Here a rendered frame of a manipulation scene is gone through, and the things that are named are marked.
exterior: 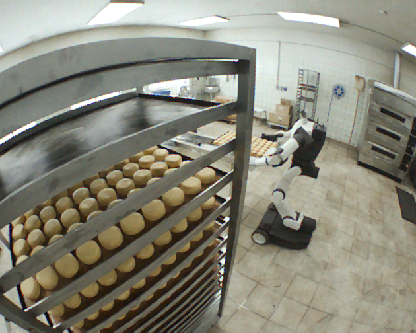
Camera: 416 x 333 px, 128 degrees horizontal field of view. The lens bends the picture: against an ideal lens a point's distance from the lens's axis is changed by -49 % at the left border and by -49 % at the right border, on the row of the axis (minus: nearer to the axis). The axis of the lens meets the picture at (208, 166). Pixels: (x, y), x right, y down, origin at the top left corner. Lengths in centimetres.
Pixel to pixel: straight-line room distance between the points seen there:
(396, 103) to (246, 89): 442
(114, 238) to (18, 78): 31
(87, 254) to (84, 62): 31
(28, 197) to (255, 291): 189
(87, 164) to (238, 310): 176
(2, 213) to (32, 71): 16
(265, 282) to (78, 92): 199
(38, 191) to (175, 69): 25
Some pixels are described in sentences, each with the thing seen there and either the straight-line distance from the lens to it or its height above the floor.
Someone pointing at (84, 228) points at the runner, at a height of 160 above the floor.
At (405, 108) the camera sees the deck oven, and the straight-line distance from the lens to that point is 478.
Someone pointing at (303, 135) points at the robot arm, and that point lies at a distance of 148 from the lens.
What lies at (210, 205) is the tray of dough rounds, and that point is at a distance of 55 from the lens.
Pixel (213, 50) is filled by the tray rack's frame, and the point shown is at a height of 180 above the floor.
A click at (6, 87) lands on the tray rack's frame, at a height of 180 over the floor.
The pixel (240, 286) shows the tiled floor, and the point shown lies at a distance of 196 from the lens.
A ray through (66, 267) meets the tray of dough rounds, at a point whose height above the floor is 151.
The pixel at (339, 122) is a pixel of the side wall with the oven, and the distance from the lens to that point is 564.
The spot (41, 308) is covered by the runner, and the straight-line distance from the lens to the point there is 40.
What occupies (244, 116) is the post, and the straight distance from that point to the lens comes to 43.
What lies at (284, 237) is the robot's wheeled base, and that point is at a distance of 218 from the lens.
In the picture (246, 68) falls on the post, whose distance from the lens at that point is 42.
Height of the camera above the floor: 178
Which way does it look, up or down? 31 degrees down
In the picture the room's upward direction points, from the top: straight up
